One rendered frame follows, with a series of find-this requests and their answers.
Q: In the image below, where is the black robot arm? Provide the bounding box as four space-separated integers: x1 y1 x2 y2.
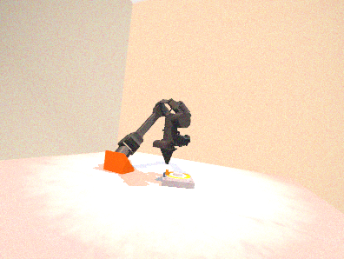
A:
115 98 192 158

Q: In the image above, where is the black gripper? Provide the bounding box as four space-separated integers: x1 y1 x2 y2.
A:
153 127 182 164

